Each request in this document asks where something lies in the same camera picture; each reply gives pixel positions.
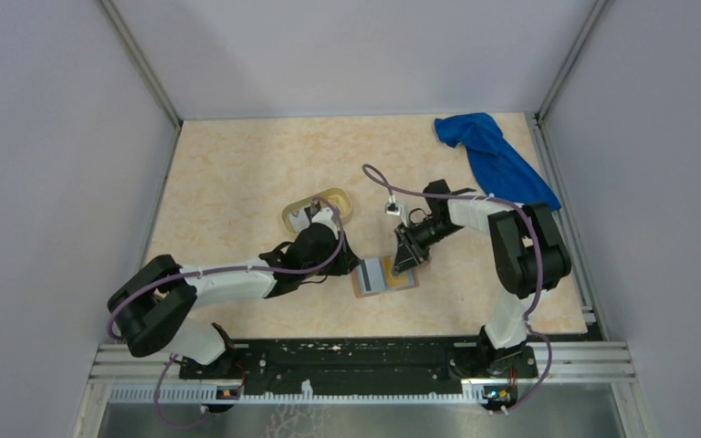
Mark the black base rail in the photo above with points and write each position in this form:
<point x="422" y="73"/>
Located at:
<point x="408" y="366"/>

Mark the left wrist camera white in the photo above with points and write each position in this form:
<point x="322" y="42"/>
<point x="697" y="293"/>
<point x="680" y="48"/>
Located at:
<point x="327" y="217"/>

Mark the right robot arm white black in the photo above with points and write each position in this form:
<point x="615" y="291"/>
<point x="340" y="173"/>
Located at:
<point x="529" y="253"/>

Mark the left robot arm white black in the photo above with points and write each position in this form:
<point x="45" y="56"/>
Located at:
<point x="151" y="312"/>

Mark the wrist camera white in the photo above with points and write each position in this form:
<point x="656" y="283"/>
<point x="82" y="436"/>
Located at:
<point x="393" y="207"/>
<point x="327" y="217"/>

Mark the gold VIP credit card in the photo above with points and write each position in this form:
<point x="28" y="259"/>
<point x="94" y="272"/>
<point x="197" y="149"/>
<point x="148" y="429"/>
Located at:
<point x="400" y="280"/>

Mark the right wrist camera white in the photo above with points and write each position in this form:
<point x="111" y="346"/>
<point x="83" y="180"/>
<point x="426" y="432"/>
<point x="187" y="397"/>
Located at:
<point x="393" y="207"/>

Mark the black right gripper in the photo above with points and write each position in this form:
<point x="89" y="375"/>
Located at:
<point x="410" y="253"/>

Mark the tan leather card holder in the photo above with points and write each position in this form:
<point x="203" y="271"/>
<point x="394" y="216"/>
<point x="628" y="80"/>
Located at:
<point x="388" y="260"/>

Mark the cream plastic tray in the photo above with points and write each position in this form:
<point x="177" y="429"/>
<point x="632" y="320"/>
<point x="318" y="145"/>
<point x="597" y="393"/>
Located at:
<point x="297" y="216"/>

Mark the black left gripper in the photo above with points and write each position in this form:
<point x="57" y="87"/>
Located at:
<point x="347" y="260"/>

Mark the aluminium frame rail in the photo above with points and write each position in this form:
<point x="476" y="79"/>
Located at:
<point x="155" y="380"/>

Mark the blue cloth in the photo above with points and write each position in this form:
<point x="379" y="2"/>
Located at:
<point x="498" y="168"/>

